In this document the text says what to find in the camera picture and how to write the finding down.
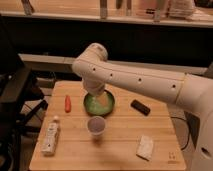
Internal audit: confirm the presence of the black stand at left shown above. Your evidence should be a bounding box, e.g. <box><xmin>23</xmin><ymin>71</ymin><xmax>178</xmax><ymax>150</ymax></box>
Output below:
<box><xmin>0</xmin><ymin>50</ymin><xmax>48</xmax><ymax>171</ymax></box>

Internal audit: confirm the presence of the white folded cloth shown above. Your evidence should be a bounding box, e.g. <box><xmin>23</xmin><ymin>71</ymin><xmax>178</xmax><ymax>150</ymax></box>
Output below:
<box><xmin>136</xmin><ymin>135</ymin><xmax>154</xmax><ymax>161</ymax></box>

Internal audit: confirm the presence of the black rectangular device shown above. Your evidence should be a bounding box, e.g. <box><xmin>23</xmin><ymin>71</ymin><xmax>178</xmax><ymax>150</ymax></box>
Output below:
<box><xmin>131</xmin><ymin>100</ymin><xmax>151</xmax><ymax>116</ymax></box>

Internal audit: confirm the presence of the white paper cup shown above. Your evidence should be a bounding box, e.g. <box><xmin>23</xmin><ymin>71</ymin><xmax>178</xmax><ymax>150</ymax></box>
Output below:
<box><xmin>87</xmin><ymin>116</ymin><xmax>106</xmax><ymax>136</ymax></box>

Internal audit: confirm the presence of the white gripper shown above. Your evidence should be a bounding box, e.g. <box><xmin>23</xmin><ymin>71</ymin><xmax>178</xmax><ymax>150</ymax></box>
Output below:
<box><xmin>83</xmin><ymin>79</ymin><xmax>108</xmax><ymax>106</ymax></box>

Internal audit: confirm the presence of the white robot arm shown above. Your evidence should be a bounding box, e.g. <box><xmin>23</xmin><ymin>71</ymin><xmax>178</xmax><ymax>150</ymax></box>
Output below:
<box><xmin>72</xmin><ymin>43</ymin><xmax>213</xmax><ymax>171</ymax></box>

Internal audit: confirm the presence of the white plastic bottle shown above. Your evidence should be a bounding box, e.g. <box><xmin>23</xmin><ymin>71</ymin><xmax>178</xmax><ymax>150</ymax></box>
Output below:
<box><xmin>41</xmin><ymin>116</ymin><xmax>60</xmax><ymax>156</ymax></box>

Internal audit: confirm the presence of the green ceramic bowl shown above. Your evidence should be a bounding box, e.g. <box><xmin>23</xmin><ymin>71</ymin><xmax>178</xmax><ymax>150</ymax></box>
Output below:
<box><xmin>83</xmin><ymin>90</ymin><xmax>115</xmax><ymax>116</ymax></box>

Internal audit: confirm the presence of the black cable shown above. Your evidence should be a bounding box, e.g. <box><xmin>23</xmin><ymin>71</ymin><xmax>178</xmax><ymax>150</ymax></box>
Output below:
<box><xmin>172</xmin><ymin>115</ymin><xmax>191</xmax><ymax>151</ymax></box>

